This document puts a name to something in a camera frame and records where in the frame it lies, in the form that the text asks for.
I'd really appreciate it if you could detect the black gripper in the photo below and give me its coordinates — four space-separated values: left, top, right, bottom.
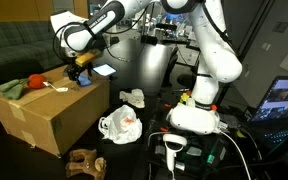
63 64 93 82

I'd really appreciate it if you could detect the white cloth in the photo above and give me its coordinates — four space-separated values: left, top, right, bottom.
119 89 145 108

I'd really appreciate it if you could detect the white plastic bag orange print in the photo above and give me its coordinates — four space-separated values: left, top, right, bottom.
98 105 142 145

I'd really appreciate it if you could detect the blue knitted cloth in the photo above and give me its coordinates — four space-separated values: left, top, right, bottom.
78 74 91 87

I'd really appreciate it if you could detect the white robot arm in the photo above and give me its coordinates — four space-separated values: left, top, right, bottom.
50 0 242 107

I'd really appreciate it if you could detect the large cardboard box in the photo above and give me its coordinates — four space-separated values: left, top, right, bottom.
0 67 110 157

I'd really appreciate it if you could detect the tablet with lit screen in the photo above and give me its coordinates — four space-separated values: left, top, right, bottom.
93 64 116 76

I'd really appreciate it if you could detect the green plaid sofa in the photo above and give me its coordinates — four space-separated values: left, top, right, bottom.
0 21 68 93

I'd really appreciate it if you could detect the red plush carrot toy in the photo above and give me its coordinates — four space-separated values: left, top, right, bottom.
0 74 46 100

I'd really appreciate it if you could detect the brown plush moose toy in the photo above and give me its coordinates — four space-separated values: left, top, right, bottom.
65 149 106 180

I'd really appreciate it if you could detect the white VR headset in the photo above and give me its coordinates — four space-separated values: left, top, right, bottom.
167 103 220 135

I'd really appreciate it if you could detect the white VR controller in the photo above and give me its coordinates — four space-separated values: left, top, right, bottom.
163 133 187 171

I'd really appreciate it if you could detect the open laptop computer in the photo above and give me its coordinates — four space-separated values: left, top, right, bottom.
247 76 288 160

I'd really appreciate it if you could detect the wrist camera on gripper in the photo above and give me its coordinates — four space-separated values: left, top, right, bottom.
75 49 101 67

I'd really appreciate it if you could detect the white cable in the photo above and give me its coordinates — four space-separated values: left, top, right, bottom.
217 129 253 180

